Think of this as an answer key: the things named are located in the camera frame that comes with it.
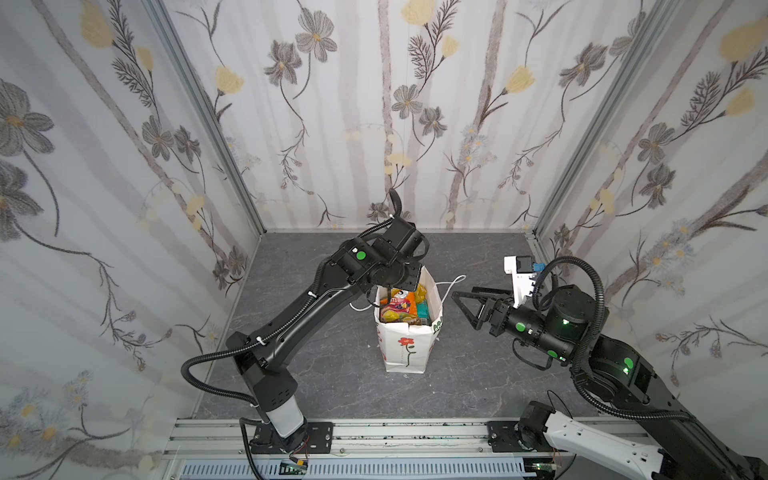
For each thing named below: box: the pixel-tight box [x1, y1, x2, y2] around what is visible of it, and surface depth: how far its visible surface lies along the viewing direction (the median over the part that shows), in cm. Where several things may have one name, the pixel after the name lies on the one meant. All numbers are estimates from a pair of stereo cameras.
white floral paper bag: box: [374, 266, 443, 374], surface depth 72 cm
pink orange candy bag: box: [379, 288, 418, 323], surface depth 82 cm
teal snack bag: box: [417, 300, 431, 325], surface depth 84 cm
